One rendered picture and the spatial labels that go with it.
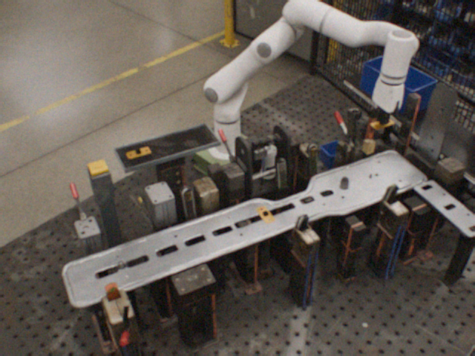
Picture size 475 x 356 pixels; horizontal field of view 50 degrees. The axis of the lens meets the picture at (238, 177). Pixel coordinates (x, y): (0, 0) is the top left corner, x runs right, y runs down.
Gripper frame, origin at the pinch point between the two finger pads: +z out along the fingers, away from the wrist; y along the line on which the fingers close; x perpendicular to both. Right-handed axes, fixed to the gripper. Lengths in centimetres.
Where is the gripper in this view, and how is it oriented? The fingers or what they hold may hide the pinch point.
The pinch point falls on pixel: (383, 117)
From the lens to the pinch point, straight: 190.5
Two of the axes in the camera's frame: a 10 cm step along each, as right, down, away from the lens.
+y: 4.5, 5.8, -6.8
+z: 0.0, 7.6, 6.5
